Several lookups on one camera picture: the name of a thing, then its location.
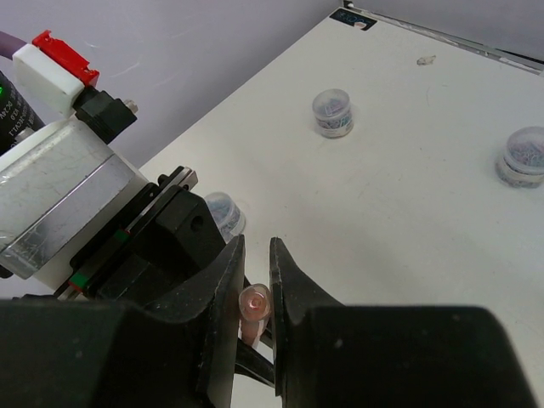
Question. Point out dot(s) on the clear jar paper clips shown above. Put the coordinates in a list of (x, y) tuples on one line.
[(228, 217)]

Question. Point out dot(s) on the small clear cap far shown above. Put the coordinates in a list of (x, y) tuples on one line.
[(426, 60)]

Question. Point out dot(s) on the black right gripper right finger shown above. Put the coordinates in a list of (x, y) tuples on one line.
[(327, 354)]

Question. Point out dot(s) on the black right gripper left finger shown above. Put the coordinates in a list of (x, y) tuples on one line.
[(178, 351)]

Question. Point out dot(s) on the clear jar blue beads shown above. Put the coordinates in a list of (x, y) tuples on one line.
[(332, 113)]

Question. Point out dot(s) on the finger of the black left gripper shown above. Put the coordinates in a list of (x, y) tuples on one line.
[(249, 362)]

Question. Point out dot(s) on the beige slim orange-tip pen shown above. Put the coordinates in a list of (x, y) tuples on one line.
[(255, 305)]

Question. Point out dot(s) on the clear jar purple beads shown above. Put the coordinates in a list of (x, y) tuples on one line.
[(520, 163)]

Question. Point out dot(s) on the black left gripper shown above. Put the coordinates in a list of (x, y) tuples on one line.
[(110, 234)]

